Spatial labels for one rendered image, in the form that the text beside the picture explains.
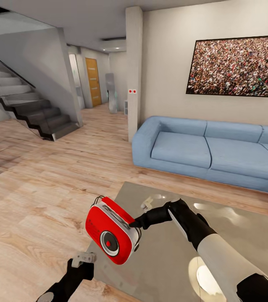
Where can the radio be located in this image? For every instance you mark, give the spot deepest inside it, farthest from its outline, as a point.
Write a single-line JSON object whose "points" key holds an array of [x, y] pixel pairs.
{"points": [[108, 225]]}

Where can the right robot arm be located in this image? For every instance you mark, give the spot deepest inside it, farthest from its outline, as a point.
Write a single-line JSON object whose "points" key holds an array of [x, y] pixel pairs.
{"points": [[238, 279]]}

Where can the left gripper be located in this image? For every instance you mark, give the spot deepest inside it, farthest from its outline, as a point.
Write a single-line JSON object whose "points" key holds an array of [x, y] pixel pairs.
{"points": [[84, 271]]}

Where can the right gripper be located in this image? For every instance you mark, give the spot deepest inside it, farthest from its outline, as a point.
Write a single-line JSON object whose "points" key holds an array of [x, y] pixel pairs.
{"points": [[149, 218]]}

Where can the standing mirror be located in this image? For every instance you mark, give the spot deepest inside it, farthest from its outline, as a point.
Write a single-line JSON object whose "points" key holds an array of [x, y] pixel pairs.
{"points": [[111, 92]]}

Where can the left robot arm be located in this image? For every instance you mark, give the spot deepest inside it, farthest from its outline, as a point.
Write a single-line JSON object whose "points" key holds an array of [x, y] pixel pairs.
{"points": [[80, 267]]}

